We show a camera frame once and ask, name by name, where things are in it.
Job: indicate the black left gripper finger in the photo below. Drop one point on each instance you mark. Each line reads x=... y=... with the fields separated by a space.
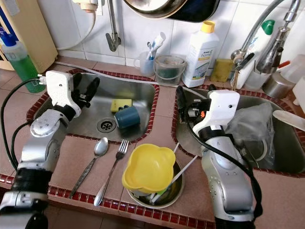
x=93 y=88
x=78 y=83

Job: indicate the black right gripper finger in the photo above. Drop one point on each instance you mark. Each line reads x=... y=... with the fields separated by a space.
x=182 y=100
x=212 y=89

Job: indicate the thin white plastic stick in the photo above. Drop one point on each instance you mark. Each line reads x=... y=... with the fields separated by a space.
x=176 y=147

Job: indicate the blue ceramic mug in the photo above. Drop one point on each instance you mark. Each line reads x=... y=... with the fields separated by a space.
x=127 y=118

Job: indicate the white green baby spoon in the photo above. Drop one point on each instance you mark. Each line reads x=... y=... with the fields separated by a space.
x=186 y=168

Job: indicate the steel fork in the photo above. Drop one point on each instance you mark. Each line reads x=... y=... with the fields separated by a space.
x=122 y=150

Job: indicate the yellow plastic bowl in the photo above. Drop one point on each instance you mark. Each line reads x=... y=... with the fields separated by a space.
x=147 y=168

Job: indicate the round steel bowl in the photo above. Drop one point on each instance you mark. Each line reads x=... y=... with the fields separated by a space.
x=174 y=193

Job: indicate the beige small bowl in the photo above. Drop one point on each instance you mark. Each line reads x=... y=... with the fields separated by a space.
x=143 y=192

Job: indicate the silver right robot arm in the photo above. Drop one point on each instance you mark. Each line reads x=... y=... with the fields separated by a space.
x=228 y=181

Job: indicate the steel kitchen faucet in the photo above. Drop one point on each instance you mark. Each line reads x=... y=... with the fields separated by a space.
x=274 y=50

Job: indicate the steel sink basin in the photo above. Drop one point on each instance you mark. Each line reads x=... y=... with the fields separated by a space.
x=105 y=90
x=286 y=148

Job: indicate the dark yellow sponge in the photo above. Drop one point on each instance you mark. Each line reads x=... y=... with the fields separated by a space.
x=220 y=70

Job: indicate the bright yellow sponge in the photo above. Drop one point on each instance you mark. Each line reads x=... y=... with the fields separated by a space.
x=119 y=103

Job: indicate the clear plastic small bucket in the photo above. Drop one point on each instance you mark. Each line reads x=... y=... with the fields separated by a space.
x=170 y=71

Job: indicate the white bottle yellow cap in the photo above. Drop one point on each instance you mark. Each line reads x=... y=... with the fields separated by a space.
x=199 y=57

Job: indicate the clear toothbrush cup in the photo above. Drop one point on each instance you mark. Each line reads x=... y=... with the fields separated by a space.
x=145 y=67

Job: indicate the green liquid soap bottle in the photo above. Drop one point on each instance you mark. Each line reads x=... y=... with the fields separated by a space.
x=28 y=71

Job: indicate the clear plastic bag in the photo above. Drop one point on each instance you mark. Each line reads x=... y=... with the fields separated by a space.
x=248 y=129

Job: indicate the blue white toothbrush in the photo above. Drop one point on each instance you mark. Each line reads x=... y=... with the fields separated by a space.
x=158 y=40

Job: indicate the steel cup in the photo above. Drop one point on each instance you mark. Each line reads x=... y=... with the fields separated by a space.
x=277 y=86

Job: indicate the beige water purifier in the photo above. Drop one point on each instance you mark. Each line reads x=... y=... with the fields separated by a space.
x=33 y=33

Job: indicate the white tap filter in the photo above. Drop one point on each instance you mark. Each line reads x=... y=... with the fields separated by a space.
x=88 y=5

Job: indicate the hanging black steel pan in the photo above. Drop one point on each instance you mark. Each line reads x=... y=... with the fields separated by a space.
x=190 y=12

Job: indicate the clear plastic container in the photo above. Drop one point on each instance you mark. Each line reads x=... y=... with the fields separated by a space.
x=293 y=71

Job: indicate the white dish rack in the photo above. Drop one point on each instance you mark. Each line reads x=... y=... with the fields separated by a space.
x=300 y=93

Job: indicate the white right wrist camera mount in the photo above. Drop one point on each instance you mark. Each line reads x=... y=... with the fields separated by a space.
x=219 y=107

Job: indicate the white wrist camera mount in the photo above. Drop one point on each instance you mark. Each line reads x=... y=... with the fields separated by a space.
x=219 y=107
x=59 y=90

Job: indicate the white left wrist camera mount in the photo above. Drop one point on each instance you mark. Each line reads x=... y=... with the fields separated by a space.
x=59 y=90

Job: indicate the steel wall tap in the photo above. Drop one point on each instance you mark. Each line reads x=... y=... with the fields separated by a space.
x=113 y=40

